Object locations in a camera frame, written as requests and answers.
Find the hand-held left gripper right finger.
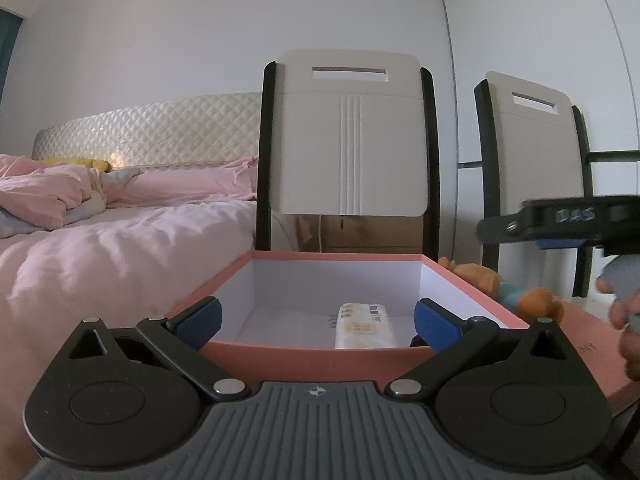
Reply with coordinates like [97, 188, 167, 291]
[385, 298, 572, 404]

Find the wooden nightstand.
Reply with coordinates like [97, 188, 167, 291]
[272, 211, 437, 257]

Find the pink cardboard box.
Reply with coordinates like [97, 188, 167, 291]
[165, 251, 532, 397]

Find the pink duvet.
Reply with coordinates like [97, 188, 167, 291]
[0, 153, 259, 233]

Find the pale blue cloth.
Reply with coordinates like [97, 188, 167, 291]
[64, 167, 147, 227]

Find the pink box lid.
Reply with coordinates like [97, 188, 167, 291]
[542, 297, 640, 405]

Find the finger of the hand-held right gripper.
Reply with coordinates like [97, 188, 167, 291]
[477, 197, 607, 252]

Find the person's right hand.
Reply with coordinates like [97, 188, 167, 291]
[596, 255, 640, 382]

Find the cream quilted headboard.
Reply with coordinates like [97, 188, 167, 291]
[31, 92, 264, 174]

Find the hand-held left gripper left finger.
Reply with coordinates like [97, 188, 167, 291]
[67, 297, 252, 402]

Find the teal curtain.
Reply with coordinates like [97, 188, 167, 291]
[0, 6, 24, 112]

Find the cream chair with black frame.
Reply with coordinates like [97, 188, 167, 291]
[254, 49, 442, 272]
[473, 71, 597, 299]

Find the yellow plush pillow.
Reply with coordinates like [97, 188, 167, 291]
[39, 157, 113, 174]

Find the orange plush toy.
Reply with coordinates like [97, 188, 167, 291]
[438, 256, 566, 326]

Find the white tissue pack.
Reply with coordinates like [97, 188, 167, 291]
[333, 302, 400, 350]

